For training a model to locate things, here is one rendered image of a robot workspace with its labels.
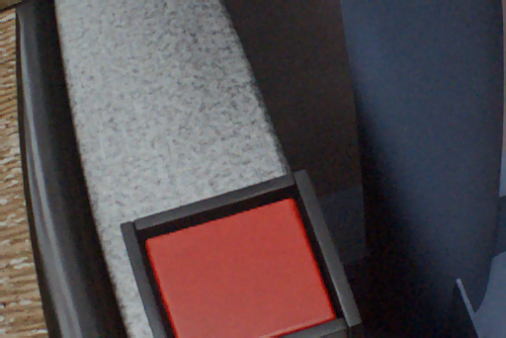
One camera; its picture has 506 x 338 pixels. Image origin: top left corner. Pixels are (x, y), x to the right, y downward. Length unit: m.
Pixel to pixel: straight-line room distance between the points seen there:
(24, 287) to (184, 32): 0.16
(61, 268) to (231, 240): 0.07
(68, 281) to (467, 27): 0.61
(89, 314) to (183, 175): 0.08
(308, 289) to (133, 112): 0.13
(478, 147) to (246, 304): 0.73
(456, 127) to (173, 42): 0.60
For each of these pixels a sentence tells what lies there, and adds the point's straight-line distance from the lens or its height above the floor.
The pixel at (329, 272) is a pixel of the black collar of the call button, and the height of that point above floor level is 0.93.
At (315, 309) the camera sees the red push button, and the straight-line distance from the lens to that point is 0.46.
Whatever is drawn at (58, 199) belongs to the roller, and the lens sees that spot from 0.52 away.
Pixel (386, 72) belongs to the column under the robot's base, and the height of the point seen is 0.50.
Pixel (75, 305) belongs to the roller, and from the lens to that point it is 0.49.
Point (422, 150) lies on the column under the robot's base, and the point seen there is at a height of 0.40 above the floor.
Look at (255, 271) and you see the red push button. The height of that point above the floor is 0.93.
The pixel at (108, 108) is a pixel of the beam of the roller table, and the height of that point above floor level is 0.92.
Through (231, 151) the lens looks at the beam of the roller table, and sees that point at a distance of 0.52.
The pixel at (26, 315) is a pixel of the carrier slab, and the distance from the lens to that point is 0.47.
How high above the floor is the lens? 1.32
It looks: 53 degrees down
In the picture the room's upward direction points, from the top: 12 degrees counter-clockwise
